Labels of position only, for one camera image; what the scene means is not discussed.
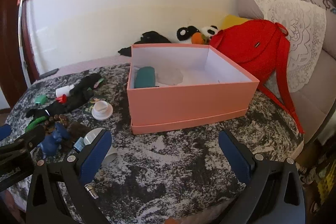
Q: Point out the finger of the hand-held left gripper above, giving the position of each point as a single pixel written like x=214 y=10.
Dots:
x=4 y=132
x=26 y=137

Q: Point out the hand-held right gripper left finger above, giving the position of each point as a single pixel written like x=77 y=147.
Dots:
x=95 y=158

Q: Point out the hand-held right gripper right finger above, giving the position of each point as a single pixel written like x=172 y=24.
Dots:
x=233 y=158

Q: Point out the white light bulb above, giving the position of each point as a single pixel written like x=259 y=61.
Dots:
x=112 y=155

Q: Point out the blue toy figure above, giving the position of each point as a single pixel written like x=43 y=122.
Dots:
x=52 y=140

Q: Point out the white round lid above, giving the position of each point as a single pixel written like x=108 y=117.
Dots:
x=101 y=113

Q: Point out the pink cardboard box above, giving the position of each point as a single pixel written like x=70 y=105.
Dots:
x=183 y=103

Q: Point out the mottled grey desktop blanket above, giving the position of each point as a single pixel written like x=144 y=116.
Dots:
x=170 y=161

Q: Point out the light blue round container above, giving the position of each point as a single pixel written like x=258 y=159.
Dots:
x=88 y=138

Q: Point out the brown furry item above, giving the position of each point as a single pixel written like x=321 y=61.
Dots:
x=78 y=129

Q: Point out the green plastic cap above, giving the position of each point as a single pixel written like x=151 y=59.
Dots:
x=40 y=100

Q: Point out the green printed card packet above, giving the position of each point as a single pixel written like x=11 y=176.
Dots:
x=88 y=107

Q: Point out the red plastic cap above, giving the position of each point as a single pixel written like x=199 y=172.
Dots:
x=61 y=100

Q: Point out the white plastic bottle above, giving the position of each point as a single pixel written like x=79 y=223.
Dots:
x=64 y=90

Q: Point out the black gloves with green tags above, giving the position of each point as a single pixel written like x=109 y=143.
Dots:
x=78 y=94

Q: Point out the teal fabric pouch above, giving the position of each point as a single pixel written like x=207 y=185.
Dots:
x=145 y=77

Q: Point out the pink bedsheet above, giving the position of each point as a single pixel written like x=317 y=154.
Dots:
x=86 y=62

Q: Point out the grey sofa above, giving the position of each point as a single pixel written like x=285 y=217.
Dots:
x=315 y=98

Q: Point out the clear plastic bag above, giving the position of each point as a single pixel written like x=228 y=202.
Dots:
x=170 y=77

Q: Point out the red backpack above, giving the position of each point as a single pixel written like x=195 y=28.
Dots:
x=249 y=48

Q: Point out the orange plush fruit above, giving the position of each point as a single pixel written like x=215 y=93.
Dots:
x=197 y=38

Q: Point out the small panda plush toy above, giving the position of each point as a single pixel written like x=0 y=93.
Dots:
x=210 y=29

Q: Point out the black white plush toy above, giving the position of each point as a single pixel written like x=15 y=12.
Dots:
x=183 y=33

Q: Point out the black cloth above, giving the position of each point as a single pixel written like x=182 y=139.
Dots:
x=155 y=37

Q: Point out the yellow pillow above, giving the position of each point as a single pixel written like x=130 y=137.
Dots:
x=231 y=20

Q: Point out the white lace pillow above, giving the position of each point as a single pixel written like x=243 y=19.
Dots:
x=294 y=29

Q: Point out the brown wooden door frame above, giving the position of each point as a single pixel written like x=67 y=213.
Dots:
x=13 y=43

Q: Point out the white wall pipe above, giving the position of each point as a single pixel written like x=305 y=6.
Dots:
x=20 y=29

